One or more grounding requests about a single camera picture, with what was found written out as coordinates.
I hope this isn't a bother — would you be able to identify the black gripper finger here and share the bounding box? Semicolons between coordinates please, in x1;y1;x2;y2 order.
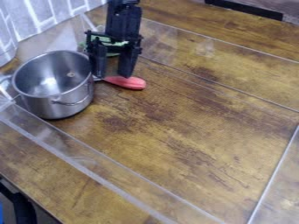
117;45;142;78
86;40;108;79

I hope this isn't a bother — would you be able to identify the black bar at back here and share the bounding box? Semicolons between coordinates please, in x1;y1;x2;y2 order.
204;0;284;21

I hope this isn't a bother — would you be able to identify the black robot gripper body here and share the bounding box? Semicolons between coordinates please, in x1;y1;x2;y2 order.
85;0;142;53

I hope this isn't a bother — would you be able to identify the pink handled metal spoon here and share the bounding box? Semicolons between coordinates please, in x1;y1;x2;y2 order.
93;76;145;90

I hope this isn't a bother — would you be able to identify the stainless steel pot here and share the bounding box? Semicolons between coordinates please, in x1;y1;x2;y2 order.
12;50;93;119

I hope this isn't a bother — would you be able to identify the black table leg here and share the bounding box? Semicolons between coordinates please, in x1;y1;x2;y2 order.
0;182;37;224

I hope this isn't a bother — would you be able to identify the green bitter melon toy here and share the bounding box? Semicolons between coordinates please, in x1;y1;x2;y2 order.
77;41;128;57

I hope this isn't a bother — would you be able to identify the clear acrylic barrier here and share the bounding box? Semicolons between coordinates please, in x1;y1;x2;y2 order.
0;20;299;224

